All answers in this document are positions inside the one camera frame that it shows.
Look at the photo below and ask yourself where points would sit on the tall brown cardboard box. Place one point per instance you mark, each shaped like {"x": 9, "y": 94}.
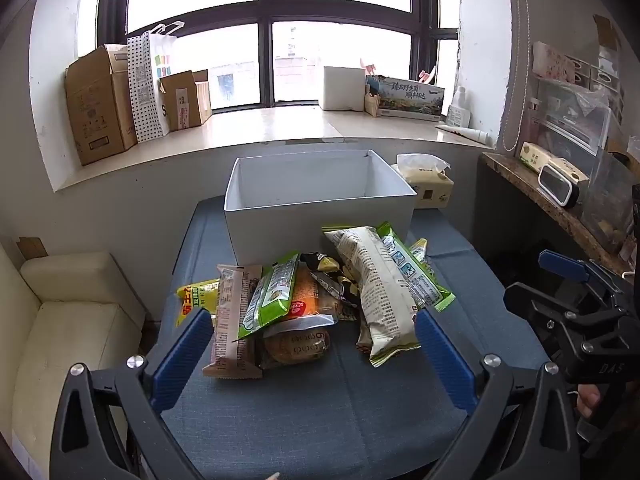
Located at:
{"x": 97, "y": 110}

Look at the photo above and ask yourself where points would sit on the white black clock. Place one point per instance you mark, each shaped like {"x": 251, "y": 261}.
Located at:
{"x": 557, "y": 185}

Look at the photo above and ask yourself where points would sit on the orange snack packet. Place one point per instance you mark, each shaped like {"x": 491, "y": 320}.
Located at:
{"x": 310, "y": 295}

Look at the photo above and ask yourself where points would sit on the cardboard scrap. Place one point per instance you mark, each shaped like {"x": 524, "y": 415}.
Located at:
{"x": 31, "y": 247}

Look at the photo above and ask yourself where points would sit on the stone counter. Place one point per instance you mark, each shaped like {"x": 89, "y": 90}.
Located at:
{"x": 520, "y": 180}

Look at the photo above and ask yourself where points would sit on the open brown cardboard box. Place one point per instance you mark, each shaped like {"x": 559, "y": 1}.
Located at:
{"x": 182, "y": 102}

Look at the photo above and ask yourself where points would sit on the clear plastic container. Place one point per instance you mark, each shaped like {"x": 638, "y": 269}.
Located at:
{"x": 607, "y": 200}

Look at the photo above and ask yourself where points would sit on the small brown paper bag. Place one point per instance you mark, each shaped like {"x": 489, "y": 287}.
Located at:
{"x": 371, "y": 102}

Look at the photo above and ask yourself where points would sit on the cream sofa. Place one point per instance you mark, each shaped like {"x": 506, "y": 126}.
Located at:
{"x": 75, "y": 320}

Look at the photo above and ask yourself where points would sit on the white tube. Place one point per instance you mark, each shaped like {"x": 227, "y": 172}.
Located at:
{"x": 465, "y": 134}

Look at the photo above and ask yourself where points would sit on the beige green tissue box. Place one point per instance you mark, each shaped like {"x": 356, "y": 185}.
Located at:
{"x": 535, "y": 154}

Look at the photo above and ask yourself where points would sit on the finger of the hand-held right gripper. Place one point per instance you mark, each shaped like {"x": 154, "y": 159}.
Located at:
{"x": 562, "y": 263}
{"x": 540, "y": 305}

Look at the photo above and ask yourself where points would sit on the small yellow green packet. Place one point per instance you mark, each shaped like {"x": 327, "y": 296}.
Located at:
{"x": 419, "y": 250}

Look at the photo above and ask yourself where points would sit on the pink figurine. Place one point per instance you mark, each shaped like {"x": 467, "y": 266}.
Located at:
{"x": 427, "y": 76}
{"x": 367, "y": 66}

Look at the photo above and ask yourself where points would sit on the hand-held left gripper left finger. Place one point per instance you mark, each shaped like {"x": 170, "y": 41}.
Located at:
{"x": 182, "y": 355}

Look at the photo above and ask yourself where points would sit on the beige tissue pack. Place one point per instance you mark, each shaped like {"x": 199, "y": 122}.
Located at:
{"x": 430, "y": 190}

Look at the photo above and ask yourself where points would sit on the white bottle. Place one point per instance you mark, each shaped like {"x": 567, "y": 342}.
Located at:
{"x": 458, "y": 110}

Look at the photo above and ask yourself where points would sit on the pink white pack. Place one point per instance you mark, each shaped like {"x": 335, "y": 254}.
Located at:
{"x": 550, "y": 62}

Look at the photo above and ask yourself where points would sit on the blue fabric bench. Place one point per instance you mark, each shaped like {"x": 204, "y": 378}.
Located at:
{"x": 325, "y": 410}

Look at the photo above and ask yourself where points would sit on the black yellow snack packet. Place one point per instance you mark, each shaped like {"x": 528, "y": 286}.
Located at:
{"x": 327, "y": 285}

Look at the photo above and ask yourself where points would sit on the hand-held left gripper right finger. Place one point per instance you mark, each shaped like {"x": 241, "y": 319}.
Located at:
{"x": 442, "y": 360}

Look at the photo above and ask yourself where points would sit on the plain white box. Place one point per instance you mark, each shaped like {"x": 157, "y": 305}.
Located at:
{"x": 342, "y": 89}

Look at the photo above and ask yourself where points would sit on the person's right hand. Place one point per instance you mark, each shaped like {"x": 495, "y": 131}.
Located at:
{"x": 590, "y": 400}

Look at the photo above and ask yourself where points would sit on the white cardboard box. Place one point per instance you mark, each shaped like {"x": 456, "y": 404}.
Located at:
{"x": 320, "y": 225}

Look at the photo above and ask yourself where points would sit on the landscape printed box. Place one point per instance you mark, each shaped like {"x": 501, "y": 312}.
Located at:
{"x": 410, "y": 99}

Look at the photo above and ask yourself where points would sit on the dotted white paper bag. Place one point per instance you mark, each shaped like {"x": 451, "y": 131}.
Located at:
{"x": 147, "y": 95}

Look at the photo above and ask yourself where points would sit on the large white green-edged packet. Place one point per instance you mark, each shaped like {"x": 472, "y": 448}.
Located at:
{"x": 372, "y": 285}

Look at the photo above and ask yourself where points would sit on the brown cardboard tag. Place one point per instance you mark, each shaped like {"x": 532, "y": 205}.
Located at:
{"x": 606, "y": 31}

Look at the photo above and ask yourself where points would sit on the tan wafer packet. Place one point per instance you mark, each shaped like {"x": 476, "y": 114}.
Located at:
{"x": 230, "y": 320}

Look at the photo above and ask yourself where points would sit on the clear bread bun packet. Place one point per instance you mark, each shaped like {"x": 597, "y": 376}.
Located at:
{"x": 295, "y": 345}

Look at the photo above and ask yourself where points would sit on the green packet with blue labels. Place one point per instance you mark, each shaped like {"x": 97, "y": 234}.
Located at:
{"x": 417, "y": 277}

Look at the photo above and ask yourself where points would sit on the beige snack packet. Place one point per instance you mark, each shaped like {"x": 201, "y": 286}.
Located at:
{"x": 364, "y": 340}

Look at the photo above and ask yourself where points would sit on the green white snack packet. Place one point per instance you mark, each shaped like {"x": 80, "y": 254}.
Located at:
{"x": 272, "y": 292}

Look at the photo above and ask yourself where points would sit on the clear plastic bag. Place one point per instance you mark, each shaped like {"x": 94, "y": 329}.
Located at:
{"x": 575, "y": 120}

